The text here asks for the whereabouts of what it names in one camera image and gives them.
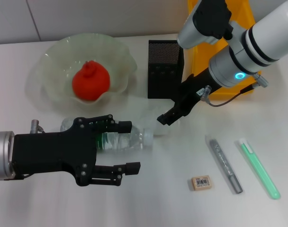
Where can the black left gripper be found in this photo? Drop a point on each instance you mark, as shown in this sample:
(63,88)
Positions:
(51,153)

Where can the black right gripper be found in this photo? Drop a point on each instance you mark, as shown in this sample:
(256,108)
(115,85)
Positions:
(193,92)

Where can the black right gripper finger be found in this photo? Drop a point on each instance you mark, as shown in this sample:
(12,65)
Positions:
(133,168)
(125,127)

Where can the clear green-label water bottle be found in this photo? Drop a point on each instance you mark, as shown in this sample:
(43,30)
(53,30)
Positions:
(125,140)

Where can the white paper ball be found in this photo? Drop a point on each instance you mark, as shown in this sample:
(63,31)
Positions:
(161,131)

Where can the orange red fruit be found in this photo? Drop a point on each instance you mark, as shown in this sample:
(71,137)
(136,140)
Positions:
(90,80)

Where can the black mesh pen holder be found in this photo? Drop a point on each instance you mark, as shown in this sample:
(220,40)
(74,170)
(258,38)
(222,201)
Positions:
(164,71)

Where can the beige eraser with barcode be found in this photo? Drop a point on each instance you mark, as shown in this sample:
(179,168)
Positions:
(201,182)

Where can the grey pen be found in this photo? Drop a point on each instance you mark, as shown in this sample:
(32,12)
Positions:
(223,163)

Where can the pale green glass fruit plate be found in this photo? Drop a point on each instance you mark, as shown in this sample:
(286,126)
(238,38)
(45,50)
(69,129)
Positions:
(58,61)

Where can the green pen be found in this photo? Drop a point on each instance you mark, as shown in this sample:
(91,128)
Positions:
(260,170)

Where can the yellow plastic bin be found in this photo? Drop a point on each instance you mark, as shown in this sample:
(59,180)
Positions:
(200,63)

